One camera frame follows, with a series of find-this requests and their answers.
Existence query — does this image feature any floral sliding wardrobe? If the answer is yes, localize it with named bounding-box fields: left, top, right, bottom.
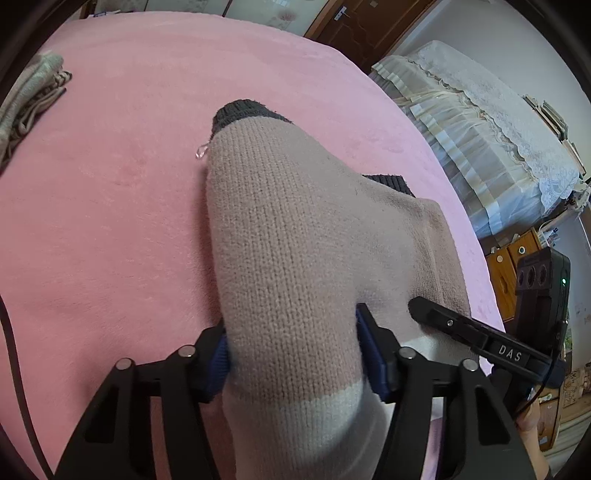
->
left=81, top=0, right=333, bottom=38

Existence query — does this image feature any white lace cover cloth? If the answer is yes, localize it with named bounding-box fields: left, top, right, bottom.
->
left=411, top=41, right=581, bottom=209

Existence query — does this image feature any striped folded garment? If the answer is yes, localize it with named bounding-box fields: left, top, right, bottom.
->
left=0, top=69, right=74, bottom=164

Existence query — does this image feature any thick black cable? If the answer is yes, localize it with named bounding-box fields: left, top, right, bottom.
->
left=0, top=295, right=54, bottom=480

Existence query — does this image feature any brown wooden door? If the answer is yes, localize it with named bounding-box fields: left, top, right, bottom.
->
left=305, top=0, right=437, bottom=72

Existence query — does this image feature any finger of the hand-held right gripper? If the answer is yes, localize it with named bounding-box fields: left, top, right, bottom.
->
left=409, top=296, right=490, bottom=354

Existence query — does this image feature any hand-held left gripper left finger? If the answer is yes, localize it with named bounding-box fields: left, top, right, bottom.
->
left=54, top=325, right=232, bottom=480

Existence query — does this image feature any wooden drawer cabinet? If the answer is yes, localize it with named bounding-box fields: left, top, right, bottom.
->
left=485, top=226, right=573, bottom=453

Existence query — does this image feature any person's right hand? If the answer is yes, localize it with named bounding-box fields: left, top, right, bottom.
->
left=514, top=401, right=551, bottom=478

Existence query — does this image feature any colour-block knit sweater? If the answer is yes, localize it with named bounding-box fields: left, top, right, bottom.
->
left=196, top=98, right=472, bottom=480

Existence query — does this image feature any pink bed blanket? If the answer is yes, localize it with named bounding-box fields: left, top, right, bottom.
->
left=0, top=11, right=506, bottom=480

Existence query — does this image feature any cream sheer striped cloth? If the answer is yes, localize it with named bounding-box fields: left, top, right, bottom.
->
left=372, top=55, right=560, bottom=240

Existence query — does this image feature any stack of books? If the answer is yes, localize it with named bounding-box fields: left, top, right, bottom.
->
left=524, top=95, right=588, bottom=175

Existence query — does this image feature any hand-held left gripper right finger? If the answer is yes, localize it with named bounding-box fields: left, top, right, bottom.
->
left=355, top=302, right=536, bottom=480

